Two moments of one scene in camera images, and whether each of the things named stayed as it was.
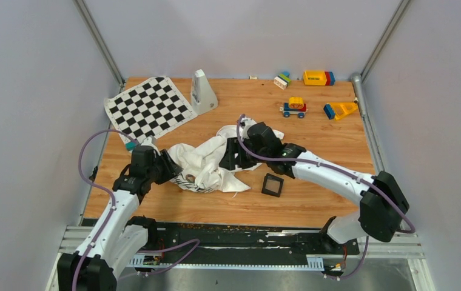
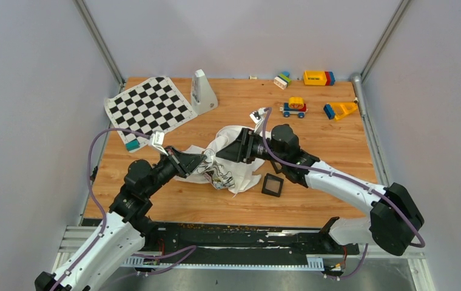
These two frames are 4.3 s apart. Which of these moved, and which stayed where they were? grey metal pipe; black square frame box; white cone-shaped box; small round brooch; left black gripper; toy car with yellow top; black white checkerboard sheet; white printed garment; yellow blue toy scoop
Moved: white printed garment; small round brooch; left black gripper
Stayed: grey metal pipe; black white checkerboard sheet; toy car with yellow top; black square frame box; white cone-shaped box; yellow blue toy scoop
